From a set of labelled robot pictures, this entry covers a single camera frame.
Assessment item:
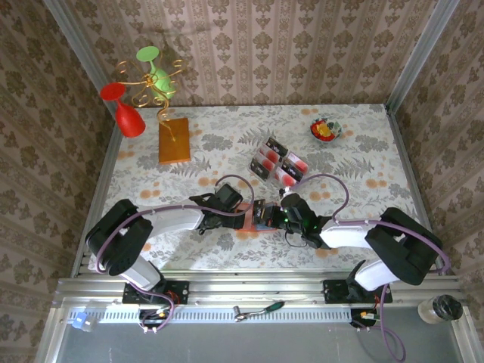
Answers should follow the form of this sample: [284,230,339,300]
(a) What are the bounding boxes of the yellow connector with wires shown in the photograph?
[135,293,181,336]
[349,306,381,334]

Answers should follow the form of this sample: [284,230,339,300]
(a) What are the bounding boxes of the grey metal platform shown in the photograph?
[48,308,466,363]

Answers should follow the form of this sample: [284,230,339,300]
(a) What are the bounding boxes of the small patterned bowl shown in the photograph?
[309,116,343,143]

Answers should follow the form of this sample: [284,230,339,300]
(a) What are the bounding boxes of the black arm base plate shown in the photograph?
[123,279,190,306]
[323,278,392,304]

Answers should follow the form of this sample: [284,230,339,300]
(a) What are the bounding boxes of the aluminium table edge rail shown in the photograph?
[71,113,124,277]
[385,105,447,277]

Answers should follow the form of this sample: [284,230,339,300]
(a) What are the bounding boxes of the green wine glass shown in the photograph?
[135,45,178,100]

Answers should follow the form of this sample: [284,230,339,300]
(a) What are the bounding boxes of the white slotted cable duct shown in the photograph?
[67,304,355,324]

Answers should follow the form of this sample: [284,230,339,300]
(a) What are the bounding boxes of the red circle card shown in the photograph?
[256,145,281,162]
[249,157,275,178]
[275,168,303,189]
[283,150,310,175]

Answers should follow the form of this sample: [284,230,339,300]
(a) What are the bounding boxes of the red yellow fruit pieces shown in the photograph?
[312,119,336,140]

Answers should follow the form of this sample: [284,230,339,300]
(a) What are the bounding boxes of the orange card holder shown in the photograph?
[233,202,283,234]

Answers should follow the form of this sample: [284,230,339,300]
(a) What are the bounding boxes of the ratchet wrench green handle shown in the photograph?
[233,300,287,323]

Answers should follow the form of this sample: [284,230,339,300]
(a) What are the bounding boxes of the aluminium frame post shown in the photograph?
[383,0,462,114]
[41,0,120,122]

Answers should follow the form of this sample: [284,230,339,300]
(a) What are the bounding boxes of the aluminium base beam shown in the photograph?
[56,270,466,308]

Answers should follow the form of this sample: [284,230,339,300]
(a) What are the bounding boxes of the gold wire rack wooden base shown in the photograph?
[115,52,191,166]

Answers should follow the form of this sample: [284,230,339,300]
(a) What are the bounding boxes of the clear jar black lid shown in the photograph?
[417,294,464,325]

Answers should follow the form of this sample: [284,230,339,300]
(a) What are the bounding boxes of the red wine glass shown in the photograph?
[99,82,147,138]

